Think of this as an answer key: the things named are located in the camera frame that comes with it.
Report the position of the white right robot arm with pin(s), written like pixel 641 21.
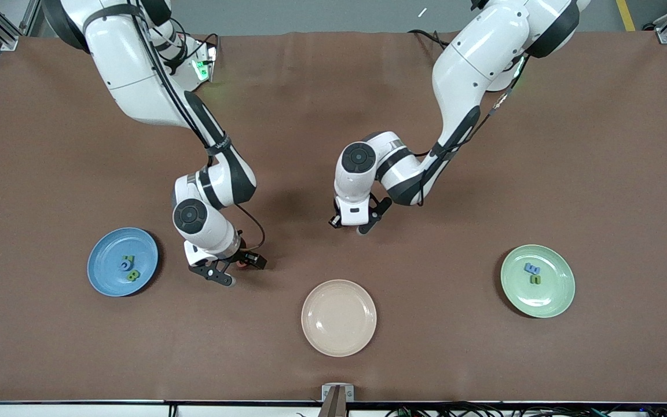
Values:
pixel 131 69

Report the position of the blue foam letter m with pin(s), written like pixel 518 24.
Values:
pixel 531 269

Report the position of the white table edge rail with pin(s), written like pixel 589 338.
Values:
pixel 50 411

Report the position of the camera mast pole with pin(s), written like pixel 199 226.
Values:
pixel 334 408

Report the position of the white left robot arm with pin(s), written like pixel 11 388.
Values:
pixel 472 58

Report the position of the green plate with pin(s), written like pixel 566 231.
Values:
pixel 553 295

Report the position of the blue plate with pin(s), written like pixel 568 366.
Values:
pixel 107 272

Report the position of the green foam letter B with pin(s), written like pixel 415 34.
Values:
pixel 132 277

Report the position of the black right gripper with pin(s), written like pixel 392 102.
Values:
pixel 243 255

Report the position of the beige plate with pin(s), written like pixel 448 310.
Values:
pixel 339 317

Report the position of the silver metal clamp bracket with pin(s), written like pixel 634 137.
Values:
pixel 326 392

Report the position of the blue foam letter G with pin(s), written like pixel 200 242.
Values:
pixel 120 266

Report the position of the brown table mat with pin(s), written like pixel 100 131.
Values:
pixel 310 104

